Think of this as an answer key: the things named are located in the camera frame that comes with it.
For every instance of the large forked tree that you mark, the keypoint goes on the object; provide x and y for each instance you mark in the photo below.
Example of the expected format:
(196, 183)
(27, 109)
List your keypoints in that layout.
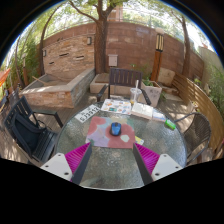
(100, 46)

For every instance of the clear plastic cup with straw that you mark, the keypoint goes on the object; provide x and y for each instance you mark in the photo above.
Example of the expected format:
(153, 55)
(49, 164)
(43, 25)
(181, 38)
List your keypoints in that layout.
(134, 96)

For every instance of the green tube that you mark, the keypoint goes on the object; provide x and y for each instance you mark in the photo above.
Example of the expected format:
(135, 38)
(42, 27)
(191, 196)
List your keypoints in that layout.
(170, 124)

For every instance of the wooden slat fence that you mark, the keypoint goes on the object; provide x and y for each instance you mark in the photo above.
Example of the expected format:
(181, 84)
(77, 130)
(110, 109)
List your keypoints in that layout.
(206, 106)

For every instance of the small pale booklet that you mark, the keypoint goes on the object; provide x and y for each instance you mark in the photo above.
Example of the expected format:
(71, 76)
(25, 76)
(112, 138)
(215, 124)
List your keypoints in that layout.
(158, 115)

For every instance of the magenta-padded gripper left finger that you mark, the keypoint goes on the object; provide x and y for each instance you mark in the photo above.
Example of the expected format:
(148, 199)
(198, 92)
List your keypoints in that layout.
(60, 165)

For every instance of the blue computer mouse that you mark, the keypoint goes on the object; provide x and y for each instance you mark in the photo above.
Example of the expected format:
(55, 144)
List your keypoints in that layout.
(115, 129)

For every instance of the concrete planter with plant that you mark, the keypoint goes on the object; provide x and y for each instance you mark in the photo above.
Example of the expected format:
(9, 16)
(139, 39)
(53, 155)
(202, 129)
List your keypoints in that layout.
(154, 93)

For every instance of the colourful picture sheet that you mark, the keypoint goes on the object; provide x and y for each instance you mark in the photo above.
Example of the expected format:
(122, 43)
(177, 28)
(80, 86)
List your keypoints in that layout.
(116, 106)

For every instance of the slim tree trunk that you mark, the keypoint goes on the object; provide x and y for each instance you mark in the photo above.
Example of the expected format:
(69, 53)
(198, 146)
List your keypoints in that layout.
(186, 53)

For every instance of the white license plate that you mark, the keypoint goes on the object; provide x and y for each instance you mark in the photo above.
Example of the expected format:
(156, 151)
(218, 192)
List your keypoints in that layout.
(86, 114)

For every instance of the black metal chair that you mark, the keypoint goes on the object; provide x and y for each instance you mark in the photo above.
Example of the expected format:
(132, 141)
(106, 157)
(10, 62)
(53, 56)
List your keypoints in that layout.
(26, 133)

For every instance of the brown wicker chair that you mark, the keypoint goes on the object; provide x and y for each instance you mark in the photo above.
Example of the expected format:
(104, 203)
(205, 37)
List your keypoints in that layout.
(198, 131)

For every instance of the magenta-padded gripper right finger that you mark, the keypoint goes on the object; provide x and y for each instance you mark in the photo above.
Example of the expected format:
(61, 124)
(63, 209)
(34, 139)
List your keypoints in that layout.
(164, 165)

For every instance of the multicoloured pastel mouse pad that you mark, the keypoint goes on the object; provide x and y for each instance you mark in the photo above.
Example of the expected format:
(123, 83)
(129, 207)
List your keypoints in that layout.
(100, 136)

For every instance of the raised stone garden bed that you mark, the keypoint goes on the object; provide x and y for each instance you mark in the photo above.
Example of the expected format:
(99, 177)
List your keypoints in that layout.
(53, 95)

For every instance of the black wall lamp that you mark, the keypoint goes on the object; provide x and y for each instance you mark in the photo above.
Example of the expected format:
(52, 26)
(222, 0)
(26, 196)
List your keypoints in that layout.
(44, 53)
(89, 40)

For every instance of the yellow card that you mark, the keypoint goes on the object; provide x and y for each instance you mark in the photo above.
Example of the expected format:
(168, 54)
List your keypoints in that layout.
(139, 140)

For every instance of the dark wooden slatted chair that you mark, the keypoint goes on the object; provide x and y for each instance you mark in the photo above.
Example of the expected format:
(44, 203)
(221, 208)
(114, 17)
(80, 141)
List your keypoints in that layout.
(123, 76)

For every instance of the white utility box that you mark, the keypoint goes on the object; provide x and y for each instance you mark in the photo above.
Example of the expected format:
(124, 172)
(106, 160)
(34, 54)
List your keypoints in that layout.
(113, 60)

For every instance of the wooden garden lamp post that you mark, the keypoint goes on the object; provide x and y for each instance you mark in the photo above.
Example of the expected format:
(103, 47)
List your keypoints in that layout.
(156, 63)

